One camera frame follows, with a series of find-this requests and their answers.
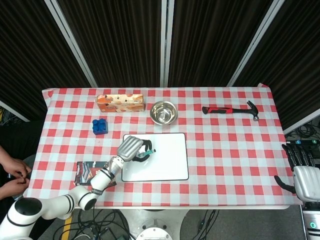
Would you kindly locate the blue toy building block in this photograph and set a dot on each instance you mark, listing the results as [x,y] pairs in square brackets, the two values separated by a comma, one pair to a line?
[100,127]

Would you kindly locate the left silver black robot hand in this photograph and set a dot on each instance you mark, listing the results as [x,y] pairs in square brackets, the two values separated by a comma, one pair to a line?
[128,147]

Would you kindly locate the green whiteboard marker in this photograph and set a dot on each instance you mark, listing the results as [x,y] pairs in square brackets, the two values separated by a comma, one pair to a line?
[150,151]

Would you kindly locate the dark printed book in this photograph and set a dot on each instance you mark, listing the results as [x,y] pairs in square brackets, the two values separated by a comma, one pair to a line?
[85,172]

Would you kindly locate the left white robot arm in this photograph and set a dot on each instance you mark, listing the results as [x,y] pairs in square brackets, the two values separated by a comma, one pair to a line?
[25,212]

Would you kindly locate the red black claw hammer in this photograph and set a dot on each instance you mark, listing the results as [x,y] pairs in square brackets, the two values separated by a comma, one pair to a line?
[220,110]

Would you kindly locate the red white checkered tablecloth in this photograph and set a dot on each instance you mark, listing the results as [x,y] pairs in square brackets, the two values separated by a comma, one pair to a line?
[225,155]

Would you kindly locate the bystander bare hand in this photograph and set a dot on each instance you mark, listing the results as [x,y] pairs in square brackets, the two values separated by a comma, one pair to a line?
[16,167]
[12,187]

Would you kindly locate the orange egg roll snack box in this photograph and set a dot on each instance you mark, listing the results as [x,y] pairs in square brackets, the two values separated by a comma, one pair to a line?
[120,103]

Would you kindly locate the dark pleated curtain panel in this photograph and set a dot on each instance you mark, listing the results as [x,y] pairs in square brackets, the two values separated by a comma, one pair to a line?
[295,57]
[215,42]
[117,42]
[30,57]

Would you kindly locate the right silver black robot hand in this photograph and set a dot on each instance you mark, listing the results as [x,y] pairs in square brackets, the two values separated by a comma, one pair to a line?
[306,181]

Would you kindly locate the white board with black rim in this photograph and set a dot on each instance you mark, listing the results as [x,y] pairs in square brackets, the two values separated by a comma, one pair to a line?
[170,160]

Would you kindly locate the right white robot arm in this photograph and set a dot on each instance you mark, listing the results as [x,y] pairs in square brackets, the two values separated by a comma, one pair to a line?
[312,222]

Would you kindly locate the grey metal frame post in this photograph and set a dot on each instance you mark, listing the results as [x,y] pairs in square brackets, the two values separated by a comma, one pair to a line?
[167,42]
[72,47]
[302,122]
[255,45]
[13,111]

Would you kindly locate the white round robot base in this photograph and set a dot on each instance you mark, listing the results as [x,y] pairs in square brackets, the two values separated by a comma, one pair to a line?
[155,225]

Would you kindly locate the stainless steel bowl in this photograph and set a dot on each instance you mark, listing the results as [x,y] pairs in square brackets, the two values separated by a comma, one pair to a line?
[163,113]

